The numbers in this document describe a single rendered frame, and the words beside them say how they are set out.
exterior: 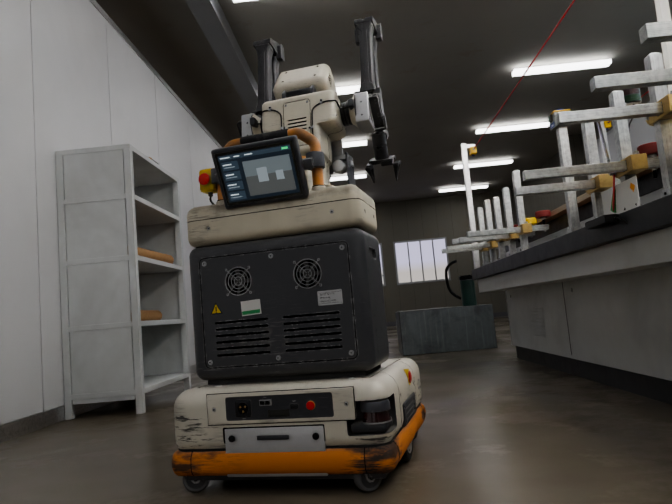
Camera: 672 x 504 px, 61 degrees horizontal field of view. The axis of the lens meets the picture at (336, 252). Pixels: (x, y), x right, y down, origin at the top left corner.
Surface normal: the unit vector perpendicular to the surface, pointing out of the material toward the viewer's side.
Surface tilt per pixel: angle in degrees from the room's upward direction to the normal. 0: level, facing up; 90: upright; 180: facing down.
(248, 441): 90
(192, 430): 90
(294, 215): 90
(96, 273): 90
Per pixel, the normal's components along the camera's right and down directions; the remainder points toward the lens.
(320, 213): -0.27, -0.08
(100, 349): -0.05, -0.11
